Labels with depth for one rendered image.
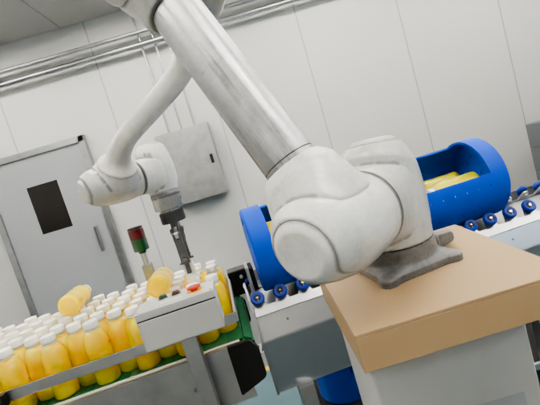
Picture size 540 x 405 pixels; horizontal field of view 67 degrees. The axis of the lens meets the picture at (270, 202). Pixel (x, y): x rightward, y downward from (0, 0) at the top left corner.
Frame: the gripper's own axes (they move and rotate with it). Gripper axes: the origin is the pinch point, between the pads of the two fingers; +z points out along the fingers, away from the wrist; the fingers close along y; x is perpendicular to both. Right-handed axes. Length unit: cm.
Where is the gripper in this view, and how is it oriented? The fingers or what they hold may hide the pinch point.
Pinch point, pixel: (190, 272)
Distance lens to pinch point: 130.7
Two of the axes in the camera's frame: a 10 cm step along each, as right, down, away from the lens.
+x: -9.5, 3.0, -1.3
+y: -1.5, -0.6, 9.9
